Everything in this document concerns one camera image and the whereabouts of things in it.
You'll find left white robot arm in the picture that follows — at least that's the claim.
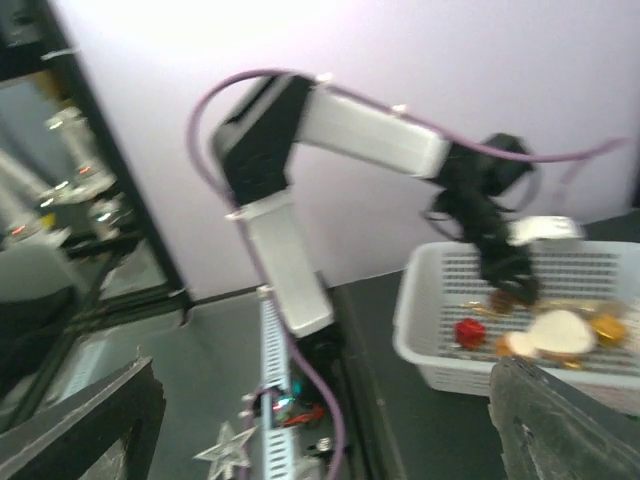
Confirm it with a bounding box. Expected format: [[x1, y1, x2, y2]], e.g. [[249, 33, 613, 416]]
[[291, 65, 567, 285]]

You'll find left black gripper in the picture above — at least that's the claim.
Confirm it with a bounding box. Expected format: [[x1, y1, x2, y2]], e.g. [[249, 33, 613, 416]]
[[464, 199, 539, 305]]

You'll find gold foil gift box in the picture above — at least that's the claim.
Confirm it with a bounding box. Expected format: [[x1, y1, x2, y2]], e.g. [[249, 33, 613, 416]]
[[589, 313, 628, 347]]

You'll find brown pine cone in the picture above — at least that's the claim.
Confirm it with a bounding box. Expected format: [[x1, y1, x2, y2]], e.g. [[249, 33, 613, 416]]
[[488, 290, 516, 315]]

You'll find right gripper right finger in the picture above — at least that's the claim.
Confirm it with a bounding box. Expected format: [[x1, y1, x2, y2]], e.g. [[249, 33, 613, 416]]
[[489, 357, 639, 480]]

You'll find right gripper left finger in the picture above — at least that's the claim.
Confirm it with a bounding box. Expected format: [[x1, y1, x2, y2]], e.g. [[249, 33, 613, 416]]
[[1, 357, 166, 479]]

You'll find silver star topper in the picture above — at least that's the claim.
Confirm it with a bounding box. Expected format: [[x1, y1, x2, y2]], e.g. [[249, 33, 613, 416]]
[[193, 421, 257, 480]]

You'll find red gift box ornament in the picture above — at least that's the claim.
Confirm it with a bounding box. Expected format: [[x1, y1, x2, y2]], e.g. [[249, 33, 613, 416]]
[[454, 318, 486, 350]]

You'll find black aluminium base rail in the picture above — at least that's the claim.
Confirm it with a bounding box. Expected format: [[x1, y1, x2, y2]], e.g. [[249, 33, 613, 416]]
[[325, 287, 405, 479]]

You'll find light blue slotted cable duct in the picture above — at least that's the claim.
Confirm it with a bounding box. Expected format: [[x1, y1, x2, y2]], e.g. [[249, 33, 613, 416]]
[[259, 296, 297, 480]]

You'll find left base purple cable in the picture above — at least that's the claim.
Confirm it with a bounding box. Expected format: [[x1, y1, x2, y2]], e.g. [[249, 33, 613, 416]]
[[242, 384, 281, 431]]

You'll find white plastic basket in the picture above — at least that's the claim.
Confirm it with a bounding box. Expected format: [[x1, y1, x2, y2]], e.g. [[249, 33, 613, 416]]
[[393, 241, 639, 415]]

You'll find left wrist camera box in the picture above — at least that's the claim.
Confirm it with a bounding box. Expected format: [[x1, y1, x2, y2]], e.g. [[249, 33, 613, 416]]
[[507, 215, 584, 246]]

